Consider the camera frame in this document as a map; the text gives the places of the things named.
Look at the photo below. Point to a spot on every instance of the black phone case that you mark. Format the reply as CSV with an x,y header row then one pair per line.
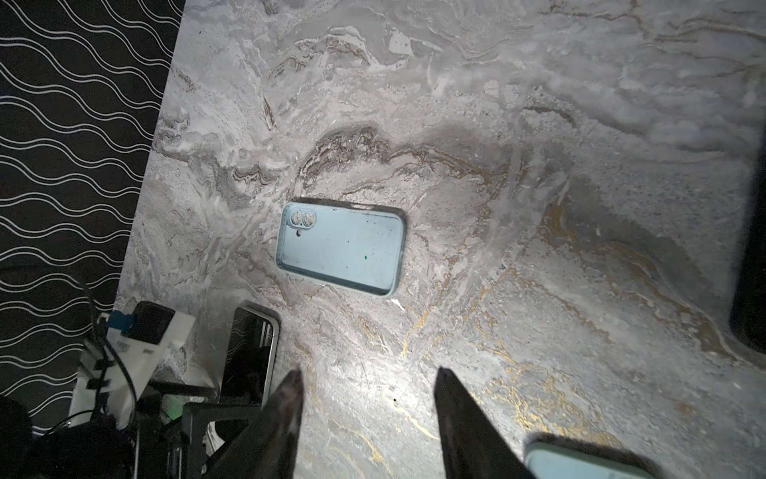
x,y
747,313

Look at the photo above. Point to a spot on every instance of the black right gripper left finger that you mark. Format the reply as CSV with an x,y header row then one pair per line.
x,y
267,447

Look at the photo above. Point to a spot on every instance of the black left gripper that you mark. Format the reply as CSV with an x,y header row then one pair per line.
x,y
176,449

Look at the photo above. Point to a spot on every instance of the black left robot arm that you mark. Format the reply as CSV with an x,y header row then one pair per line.
x,y
95,449

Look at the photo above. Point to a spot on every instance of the light blue phone case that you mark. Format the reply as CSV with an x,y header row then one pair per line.
x,y
549,461
358,247

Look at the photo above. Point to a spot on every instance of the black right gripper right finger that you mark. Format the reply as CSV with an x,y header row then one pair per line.
x,y
471,445

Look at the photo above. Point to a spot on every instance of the black smartphone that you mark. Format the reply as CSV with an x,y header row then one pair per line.
x,y
251,355

